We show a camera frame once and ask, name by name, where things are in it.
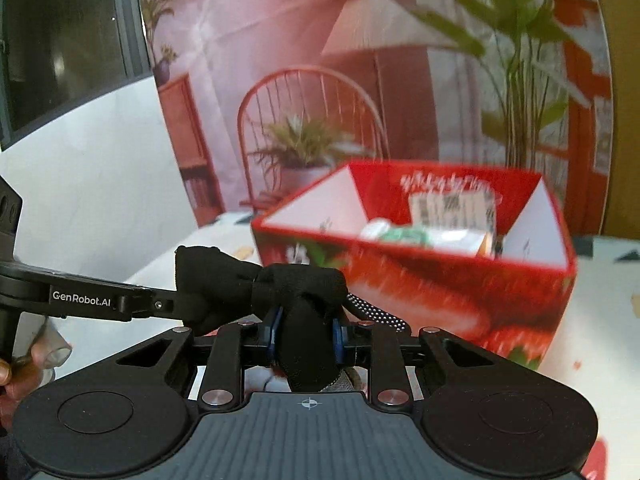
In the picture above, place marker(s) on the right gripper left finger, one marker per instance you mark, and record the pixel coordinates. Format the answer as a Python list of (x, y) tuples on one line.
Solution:
[(236, 347)]

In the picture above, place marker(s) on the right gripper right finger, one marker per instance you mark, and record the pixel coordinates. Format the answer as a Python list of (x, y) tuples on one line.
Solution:
[(377, 348)]

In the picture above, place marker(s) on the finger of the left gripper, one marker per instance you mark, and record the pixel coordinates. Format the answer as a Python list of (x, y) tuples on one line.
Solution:
[(159, 303)]

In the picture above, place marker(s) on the black sock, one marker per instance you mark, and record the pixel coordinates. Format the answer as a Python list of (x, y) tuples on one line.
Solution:
[(311, 299)]

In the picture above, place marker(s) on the white sock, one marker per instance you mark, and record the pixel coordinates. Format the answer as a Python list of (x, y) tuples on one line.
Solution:
[(264, 379)]

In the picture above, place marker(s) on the printed room backdrop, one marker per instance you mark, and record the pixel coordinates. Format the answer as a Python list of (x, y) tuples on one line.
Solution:
[(260, 97)]

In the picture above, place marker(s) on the person's left hand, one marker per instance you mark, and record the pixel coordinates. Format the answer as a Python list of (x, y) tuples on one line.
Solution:
[(48, 352)]

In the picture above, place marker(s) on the red strawberry cardboard box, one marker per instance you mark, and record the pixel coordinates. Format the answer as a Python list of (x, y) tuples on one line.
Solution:
[(508, 299)]

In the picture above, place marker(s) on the patterned tablecloth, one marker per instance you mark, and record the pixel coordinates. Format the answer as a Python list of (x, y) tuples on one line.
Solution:
[(595, 350)]

